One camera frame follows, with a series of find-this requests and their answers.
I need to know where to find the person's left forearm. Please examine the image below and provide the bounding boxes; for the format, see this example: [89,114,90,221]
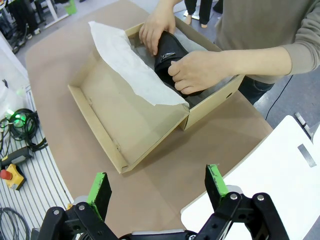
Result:
[222,43,320,85]

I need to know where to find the green bin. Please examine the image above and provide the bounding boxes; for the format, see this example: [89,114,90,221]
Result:
[64,0,77,15]

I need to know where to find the black coiled cable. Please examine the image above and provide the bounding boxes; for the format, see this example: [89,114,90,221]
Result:
[0,206,32,240]

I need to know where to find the brown cardboard shoe box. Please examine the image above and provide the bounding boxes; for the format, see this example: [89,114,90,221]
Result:
[67,15,246,175]

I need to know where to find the person's right hand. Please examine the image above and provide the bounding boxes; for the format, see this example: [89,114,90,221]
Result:
[138,10,177,56]

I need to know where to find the person in beige sweater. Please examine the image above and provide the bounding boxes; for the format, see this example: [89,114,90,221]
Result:
[214,0,320,106]

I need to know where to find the white desk frame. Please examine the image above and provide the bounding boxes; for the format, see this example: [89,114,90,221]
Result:
[36,0,71,27]

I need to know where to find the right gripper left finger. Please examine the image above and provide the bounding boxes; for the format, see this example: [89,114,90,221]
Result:
[41,171,119,240]

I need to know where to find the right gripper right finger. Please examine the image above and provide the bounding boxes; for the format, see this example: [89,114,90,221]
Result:
[196,163,291,240]

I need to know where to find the thin black floor cable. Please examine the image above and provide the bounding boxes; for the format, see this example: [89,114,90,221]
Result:
[264,74,294,121]

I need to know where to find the person's left hand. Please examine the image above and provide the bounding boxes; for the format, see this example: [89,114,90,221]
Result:
[166,50,231,96]

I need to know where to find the white foam block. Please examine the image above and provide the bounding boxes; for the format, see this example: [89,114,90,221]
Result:
[180,114,320,240]

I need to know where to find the black leather buckle shoe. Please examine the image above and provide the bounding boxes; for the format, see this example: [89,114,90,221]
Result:
[152,31,209,99]

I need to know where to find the bystander in black trousers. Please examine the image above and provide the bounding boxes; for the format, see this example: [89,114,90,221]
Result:
[183,0,214,29]

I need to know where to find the yellow emergency stop button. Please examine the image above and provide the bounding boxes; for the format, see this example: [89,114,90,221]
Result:
[0,163,27,192]

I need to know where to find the white tissue paper sheet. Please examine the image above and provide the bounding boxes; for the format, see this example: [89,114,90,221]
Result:
[87,20,236,107]

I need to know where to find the black cable bundle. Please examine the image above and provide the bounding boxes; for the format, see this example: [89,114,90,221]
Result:
[0,107,49,153]

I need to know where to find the white slatted robot platform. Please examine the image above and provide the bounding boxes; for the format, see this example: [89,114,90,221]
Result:
[0,82,76,240]

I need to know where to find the grey handheld enabling switch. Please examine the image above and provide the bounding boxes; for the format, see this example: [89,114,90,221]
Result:
[0,146,35,168]

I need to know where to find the person's right forearm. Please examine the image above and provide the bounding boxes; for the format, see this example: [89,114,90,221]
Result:
[149,0,186,20]

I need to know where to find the bystander in dark trousers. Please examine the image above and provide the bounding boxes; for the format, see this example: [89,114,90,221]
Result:
[6,0,41,40]

